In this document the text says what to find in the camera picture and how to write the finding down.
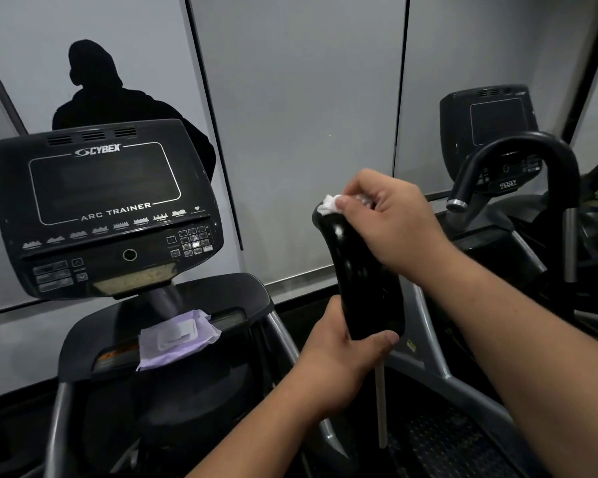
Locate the black exercise machine console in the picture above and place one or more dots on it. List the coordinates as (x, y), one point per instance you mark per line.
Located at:
(109, 209)

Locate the purple wipes packet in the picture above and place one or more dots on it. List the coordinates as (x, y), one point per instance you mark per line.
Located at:
(177, 338)

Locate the white cleaning wipe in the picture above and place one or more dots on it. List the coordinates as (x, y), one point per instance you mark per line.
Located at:
(328, 205)

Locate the small black machine console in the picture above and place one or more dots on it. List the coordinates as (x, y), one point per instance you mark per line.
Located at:
(496, 119)

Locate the black neighbouring exercise machine frame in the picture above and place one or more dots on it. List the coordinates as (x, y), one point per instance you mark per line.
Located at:
(498, 236)

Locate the person's right hand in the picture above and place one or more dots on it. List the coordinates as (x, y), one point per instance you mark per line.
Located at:
(403, 228)

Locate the black grey exercise machine frame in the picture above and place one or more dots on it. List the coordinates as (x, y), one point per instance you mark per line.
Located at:
(179, 398)

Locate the person's right forearm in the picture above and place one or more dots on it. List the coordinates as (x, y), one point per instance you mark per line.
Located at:
(518, 353)

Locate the person's left forearm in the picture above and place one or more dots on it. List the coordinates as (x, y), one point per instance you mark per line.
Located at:
(264, 433)

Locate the person's left hand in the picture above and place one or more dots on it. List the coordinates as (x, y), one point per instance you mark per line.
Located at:
(329, 365)

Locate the person's right thumb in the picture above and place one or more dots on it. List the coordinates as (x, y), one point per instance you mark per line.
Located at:
(354, 208)

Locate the person's left thumb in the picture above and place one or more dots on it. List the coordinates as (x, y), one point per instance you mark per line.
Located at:
(376, 344)

